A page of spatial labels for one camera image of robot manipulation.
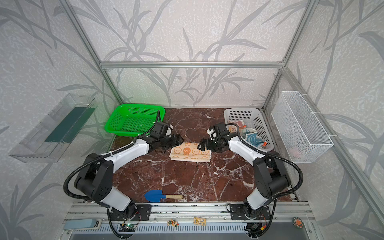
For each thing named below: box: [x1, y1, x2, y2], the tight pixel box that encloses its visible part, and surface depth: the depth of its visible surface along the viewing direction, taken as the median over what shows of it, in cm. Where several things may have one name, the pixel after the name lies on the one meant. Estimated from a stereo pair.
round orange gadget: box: [292, 216, 304, 229], surface depth 72 cm
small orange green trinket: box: [167, 219, 180, 227], surface depth 72 cm
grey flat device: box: [63, 218, 104, 230], surface depth 71 cm
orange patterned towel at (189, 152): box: [169, 142, 211, 163], surface depth 95 cm
